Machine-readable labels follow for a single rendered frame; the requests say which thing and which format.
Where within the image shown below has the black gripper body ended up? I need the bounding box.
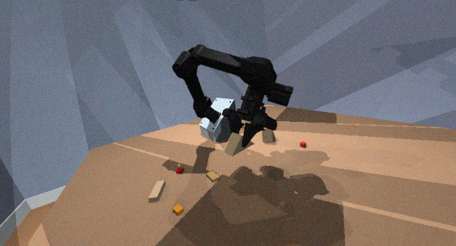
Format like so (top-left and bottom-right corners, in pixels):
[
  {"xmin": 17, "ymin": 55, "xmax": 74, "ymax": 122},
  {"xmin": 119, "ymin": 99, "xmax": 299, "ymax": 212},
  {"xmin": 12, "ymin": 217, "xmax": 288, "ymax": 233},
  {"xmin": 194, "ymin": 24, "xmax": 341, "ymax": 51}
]
[{"xmin": 222, "ymin": 93, "xmax": 278, "ymax": 130}]

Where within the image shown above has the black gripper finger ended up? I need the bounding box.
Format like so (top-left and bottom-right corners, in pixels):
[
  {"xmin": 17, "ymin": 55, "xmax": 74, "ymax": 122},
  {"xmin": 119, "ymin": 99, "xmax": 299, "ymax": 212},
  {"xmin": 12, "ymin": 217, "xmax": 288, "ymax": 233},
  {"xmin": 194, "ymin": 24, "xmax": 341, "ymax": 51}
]
[
  {"xmin": 242, "ymin": 123, "xmax": 265, "ymax": 148},
  {"xmin": 227, "ymin": 118, "xmax": 245, "ymax": 134}
]

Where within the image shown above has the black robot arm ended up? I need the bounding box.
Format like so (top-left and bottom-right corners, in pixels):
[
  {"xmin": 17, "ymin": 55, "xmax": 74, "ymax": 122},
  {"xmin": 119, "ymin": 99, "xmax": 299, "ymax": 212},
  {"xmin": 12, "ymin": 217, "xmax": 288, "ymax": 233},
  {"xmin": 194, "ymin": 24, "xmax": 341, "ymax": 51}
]
[{"xmin": 172, "ymin": 44, "xmax": 294, "ymax": 124}]

